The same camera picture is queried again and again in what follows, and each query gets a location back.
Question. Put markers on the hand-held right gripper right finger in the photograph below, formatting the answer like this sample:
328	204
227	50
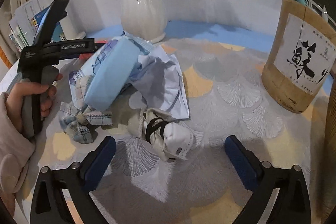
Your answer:
241	161

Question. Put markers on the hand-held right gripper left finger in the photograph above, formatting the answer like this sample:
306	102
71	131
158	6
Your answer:
101	161

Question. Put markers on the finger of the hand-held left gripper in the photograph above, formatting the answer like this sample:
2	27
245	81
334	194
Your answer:
51	19

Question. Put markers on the blue plaid fabric bow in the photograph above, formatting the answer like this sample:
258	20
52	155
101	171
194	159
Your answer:
78	121

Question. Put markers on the printed face mask packet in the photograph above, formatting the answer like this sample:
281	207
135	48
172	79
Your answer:
76	79

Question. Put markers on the white socks with tag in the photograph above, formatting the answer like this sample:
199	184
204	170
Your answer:
176	140

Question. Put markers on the light blue round pad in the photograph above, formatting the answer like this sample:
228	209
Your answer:
110	79

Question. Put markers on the person's left forearm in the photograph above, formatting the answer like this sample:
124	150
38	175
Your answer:
13	150

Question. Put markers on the person's left hand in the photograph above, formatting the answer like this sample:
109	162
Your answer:
15	106

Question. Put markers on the stack of books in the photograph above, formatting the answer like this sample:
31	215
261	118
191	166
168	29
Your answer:
23	29

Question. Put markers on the ginkgo patterned table mat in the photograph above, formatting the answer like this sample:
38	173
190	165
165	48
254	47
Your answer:
223	119

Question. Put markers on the bamboo pen holder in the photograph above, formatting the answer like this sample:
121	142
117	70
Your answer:
286	90

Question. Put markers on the white ribbed ceramic vase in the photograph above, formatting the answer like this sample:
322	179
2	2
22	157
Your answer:
141	11

